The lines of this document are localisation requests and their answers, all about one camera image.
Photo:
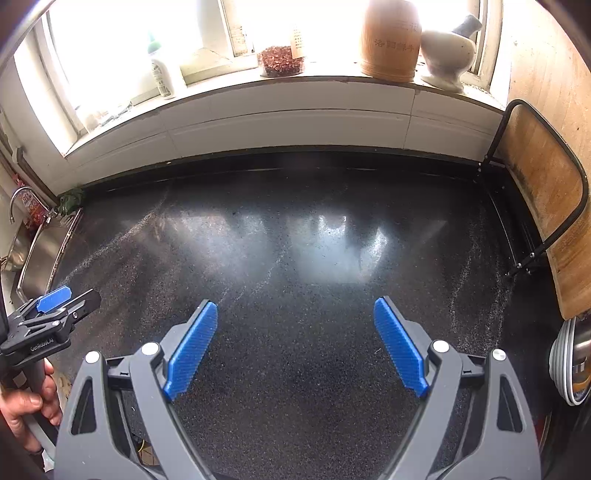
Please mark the white window frame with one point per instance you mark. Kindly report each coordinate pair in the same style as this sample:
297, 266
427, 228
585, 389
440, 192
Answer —
231, 27

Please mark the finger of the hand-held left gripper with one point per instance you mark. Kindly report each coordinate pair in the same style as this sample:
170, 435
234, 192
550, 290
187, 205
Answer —
53, 297
87, 302

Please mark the red label bottle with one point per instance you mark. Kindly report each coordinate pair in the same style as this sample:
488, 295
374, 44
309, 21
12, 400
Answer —
34, 207

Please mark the white bottle green cap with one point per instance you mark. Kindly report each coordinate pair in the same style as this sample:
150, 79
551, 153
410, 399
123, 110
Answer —
165, 69

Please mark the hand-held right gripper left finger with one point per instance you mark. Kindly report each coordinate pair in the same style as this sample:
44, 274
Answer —
191, 350

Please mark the steel sink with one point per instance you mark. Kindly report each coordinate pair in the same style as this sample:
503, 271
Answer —
44, 258

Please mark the person's left hand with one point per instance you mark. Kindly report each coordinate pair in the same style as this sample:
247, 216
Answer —
25, 406

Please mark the stack of grey plates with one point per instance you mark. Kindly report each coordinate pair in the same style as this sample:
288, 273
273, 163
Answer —
561, 364

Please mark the black metal rack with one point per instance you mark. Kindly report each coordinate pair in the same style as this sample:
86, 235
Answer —
501, 129

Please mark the grey pestle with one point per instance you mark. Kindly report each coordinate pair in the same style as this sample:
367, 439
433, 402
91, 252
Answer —
470, 25

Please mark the chrome faucet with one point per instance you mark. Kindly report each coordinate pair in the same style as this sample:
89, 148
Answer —
16, 194

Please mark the jar of red dried food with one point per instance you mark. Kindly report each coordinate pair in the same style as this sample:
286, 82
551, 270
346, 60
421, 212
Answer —
279, 62

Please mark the wooden canister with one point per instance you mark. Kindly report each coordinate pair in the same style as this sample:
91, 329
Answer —
390, 41

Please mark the clear drinking glass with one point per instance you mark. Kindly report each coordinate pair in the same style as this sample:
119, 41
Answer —
113, 114

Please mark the green cloth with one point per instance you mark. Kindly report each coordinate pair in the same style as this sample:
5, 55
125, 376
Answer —
71, 201

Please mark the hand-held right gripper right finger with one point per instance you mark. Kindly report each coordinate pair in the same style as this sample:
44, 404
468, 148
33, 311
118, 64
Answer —
399, 348

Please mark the white stone mortar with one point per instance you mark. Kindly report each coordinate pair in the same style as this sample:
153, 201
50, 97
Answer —
445, 60

